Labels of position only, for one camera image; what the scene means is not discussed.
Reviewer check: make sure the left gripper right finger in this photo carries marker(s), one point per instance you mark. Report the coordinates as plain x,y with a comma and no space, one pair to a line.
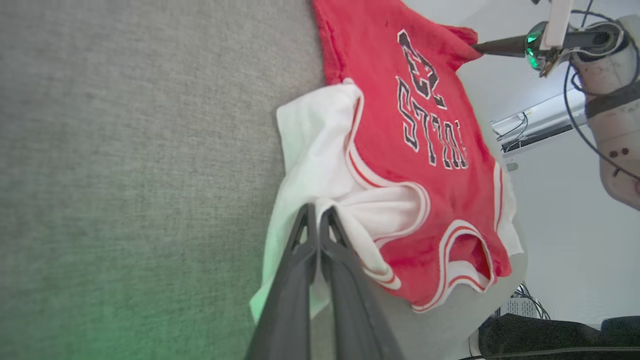
355,320

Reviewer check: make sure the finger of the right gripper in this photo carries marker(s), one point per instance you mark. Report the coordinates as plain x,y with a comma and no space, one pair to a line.
505,47

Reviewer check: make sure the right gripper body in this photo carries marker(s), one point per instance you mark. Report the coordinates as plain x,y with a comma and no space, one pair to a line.
585,40

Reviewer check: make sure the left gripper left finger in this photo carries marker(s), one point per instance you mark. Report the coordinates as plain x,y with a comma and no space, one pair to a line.
290,310

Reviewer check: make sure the red and white basketball jersey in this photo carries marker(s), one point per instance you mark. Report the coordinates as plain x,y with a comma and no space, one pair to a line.
430,190

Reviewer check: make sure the black bulky equipment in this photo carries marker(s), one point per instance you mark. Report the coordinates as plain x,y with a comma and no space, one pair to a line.
550,337

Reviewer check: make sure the small grey wall socket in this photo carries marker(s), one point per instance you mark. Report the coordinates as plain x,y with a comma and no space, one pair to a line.
512,167

